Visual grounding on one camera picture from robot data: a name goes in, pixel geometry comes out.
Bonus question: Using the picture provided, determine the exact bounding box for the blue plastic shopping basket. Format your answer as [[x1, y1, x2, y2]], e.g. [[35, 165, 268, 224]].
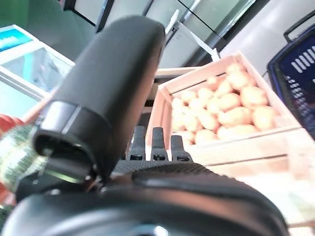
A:
[[267, 9, 315, 141]]

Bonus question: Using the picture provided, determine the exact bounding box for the orange striped pumpkin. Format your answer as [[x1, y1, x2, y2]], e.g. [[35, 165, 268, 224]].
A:
[[0, 113, 24, 135]]

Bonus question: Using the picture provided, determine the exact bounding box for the dark green striped pumpkin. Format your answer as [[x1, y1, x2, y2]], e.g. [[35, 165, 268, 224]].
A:
[[0, 124, 49, 194]]

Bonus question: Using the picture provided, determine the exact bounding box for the white glass-top freezer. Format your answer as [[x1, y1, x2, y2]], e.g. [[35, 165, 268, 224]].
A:
[[0, 24, 76, 105]]

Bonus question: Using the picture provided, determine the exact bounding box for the wooden display stand frame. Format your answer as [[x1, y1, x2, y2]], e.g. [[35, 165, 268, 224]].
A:
[[154, 65, 207, 79]]

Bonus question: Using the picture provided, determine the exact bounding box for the white desk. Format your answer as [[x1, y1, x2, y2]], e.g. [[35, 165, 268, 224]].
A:
[[164, 9, 220, 61]]

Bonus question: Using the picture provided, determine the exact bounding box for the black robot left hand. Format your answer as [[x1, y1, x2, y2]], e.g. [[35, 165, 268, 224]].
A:
[[0, 15, 290, 236]]

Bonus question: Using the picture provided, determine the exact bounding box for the green white napa cabbage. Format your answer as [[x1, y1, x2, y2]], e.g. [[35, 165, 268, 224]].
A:
[[286, 183, 315, 223]]

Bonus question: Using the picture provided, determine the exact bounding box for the wooden potato crate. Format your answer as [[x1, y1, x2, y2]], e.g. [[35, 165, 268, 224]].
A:
[[147, 50, 315, 179]]

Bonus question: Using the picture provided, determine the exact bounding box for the tan potato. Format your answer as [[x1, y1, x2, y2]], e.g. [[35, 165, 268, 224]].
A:
[[206, 97, 222, 116], [194, 129, 219, 145], [226, 70, 254, 90], [240, 86, 268, 109], [196, 109, 220, 132], [218, 107, 253, 127], [226, 62, 247, 74], [219, 93, 242, 111], [251, 105, 278, 131], [217, 124, 259, 140], [183, 113, 202, 133]]

